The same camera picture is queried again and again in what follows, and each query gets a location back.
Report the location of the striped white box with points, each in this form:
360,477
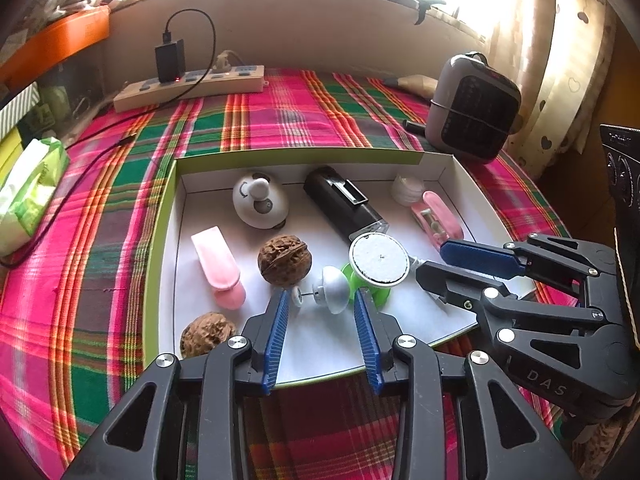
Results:
17,108

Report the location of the green tissue pack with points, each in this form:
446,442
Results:
28,189

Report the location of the white lid green jar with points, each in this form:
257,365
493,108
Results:
377,262

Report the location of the white suction hook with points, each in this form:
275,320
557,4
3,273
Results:
331,291

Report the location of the green white cardboard box tray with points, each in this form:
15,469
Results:
318,345

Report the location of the heart pattern curtain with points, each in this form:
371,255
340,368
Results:
557,52

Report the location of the black charger adapter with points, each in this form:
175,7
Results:
170,59

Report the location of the grey black fan heater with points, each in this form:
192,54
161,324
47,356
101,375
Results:
473,109

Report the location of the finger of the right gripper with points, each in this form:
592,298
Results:
465,284
480,257

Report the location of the wooden brush handle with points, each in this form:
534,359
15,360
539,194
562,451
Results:
418,85

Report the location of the black window latch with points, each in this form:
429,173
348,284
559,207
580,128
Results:
424,6

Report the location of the white panda figure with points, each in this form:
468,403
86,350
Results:
260,201

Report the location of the white plug on strip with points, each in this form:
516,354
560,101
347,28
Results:
226,60

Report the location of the orange shelf tray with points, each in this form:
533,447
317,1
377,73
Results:
54,44

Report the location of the beige power strip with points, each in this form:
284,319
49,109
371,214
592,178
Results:
239,79

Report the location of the brown walnut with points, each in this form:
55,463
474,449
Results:
204,334
284,260

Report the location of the yellow green box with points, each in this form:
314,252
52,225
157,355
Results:
11,148

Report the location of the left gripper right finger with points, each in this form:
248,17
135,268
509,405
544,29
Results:
499,435

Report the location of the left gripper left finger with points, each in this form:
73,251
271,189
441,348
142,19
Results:
144,435

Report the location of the black bike light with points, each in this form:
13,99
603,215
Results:
343,204

